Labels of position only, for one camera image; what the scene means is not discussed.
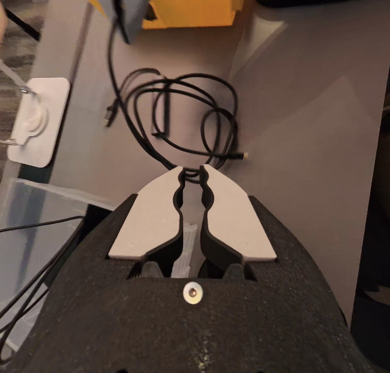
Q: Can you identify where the white stand base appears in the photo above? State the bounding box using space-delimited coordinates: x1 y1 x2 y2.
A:
7 77 71 168

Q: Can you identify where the thick black cable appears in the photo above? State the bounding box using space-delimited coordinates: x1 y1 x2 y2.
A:
120 68 250 183

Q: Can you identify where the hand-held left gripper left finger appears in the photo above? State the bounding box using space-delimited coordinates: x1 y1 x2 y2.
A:
108 166 185 277

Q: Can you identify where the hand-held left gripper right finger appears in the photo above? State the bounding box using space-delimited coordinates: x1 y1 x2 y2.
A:
199 164 278 268

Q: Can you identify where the yellow plastic bin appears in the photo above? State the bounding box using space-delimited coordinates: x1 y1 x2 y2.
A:
71 0 248 30

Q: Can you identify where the clear plastic bin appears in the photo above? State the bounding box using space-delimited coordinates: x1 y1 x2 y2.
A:
0 178 198 354

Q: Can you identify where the black-plug thin usb cable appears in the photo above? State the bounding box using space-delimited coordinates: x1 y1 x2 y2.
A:
104 12 122 127

